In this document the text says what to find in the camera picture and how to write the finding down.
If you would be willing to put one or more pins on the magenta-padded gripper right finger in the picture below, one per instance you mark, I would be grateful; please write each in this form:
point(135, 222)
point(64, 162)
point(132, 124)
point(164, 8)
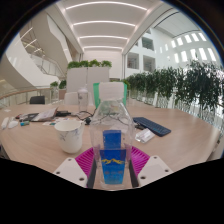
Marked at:
point(154, 170)

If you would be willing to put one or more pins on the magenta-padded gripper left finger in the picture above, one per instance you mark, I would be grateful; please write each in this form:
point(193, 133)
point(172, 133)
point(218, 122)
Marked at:
point(70, 171)

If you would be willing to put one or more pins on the clear water bottle blue label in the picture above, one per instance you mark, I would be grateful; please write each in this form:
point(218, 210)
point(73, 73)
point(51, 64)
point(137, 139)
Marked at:
point(111, 133)

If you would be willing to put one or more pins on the white cup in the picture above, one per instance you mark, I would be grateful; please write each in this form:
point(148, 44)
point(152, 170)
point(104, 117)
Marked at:
point(69, 136)

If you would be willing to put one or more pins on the white plastic packet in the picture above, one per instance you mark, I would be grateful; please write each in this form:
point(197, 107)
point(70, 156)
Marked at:
point(145, 135)

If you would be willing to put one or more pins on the dark blue keyboard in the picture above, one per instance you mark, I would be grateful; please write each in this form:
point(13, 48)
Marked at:
point(152, 126)

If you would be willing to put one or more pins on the colourful printed leaflet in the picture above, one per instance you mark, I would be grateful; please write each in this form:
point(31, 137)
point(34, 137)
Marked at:
point(55, 122)

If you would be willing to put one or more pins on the black flat case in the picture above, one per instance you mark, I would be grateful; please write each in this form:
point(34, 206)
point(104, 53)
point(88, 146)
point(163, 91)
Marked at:
point(63, 113)

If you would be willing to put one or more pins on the open booklet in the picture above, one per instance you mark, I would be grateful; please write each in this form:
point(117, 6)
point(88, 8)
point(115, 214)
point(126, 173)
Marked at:
point(45, 115)

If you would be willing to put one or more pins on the clear bottle white cap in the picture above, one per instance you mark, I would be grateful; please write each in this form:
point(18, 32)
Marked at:
point(83, 100)

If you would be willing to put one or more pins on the black office chair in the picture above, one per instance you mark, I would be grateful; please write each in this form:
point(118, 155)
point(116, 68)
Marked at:
point(37, 100)

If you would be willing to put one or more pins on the white power strip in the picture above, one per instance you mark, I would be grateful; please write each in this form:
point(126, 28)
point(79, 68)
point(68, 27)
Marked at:
point(4, 123)

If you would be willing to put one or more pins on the small planter with plants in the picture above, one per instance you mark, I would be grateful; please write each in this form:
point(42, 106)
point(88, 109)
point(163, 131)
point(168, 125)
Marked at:
point(57, 86)

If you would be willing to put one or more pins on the row of green plants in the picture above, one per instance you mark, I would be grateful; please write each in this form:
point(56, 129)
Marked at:
point(190, 83)

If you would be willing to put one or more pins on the white cabinet with plants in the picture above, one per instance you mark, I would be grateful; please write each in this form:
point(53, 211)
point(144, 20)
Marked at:
point(86, 78)

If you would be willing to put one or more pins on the ceiling light strips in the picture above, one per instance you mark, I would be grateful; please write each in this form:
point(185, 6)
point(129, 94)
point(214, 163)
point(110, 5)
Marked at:
point(104, 23)

